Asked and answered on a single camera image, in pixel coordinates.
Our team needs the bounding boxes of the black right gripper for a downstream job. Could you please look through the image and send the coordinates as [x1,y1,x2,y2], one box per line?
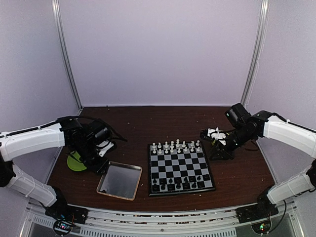
[209,125,255,160]

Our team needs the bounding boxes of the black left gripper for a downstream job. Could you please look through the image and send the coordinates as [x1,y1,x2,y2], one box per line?
[73,140,109,175]

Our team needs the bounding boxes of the black and grey chessboard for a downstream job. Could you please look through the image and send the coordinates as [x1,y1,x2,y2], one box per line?
[147,140,216,197]

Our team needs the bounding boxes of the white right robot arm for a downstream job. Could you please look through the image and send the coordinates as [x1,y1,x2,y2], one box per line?
[200,103,316,218]

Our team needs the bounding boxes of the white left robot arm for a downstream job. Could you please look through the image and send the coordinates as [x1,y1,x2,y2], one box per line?
[0,116,127,219]

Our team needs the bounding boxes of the green plate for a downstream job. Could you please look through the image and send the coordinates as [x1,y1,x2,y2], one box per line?
[67,152,87,172]

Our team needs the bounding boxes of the metal tray with wood rim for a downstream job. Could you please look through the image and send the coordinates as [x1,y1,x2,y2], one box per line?
[96,161,143,201]

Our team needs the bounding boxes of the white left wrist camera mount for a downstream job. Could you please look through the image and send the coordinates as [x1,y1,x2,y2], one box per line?
[96,141,114,157]

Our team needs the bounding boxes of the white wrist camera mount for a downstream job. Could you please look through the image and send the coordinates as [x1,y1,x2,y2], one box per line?
[206,128,228,145]
[96,141,114,157]

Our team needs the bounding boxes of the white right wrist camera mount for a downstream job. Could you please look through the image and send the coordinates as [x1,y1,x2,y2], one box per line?
[206,128,228,145]

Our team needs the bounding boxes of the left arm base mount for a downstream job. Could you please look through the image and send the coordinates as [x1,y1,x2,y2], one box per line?
[43,206,88,236]

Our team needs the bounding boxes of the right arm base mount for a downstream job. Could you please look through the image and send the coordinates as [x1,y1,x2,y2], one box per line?
[236,204,279,235]

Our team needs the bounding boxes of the aluminium front rail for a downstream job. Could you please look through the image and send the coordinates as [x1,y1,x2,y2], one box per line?
[19,206,304,237]

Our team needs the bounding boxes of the right aluminium frame post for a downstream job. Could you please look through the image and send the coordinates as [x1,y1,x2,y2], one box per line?
[240,0,270,107]

